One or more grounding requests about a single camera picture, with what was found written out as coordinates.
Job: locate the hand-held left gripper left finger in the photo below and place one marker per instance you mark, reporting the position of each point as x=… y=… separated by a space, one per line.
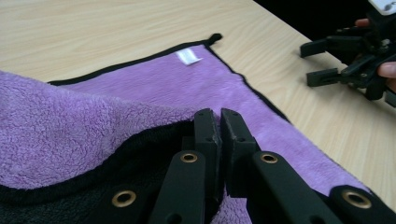
x=202 y=174

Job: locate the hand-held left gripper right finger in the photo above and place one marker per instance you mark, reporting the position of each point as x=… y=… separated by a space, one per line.
x=246 y=168

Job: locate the purple and black towel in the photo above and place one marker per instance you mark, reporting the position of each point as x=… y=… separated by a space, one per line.
x=155 y=90

